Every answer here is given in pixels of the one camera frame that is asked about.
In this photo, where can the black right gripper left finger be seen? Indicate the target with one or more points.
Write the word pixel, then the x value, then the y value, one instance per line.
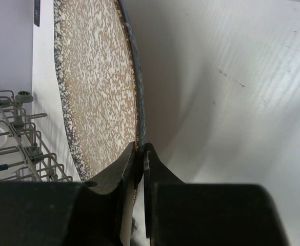
pixel 95 212

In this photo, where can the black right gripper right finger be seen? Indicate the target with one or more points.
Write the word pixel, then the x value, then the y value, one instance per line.
pixel 179 213

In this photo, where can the speckled beige blue round plate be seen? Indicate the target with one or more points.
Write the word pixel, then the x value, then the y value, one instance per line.
pixel 100 82

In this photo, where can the right blue label sticker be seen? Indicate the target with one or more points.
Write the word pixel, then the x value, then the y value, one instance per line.
pixel 37 12

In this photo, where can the grey wire dish rack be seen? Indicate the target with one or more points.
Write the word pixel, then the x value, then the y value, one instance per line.
pixel 25 156

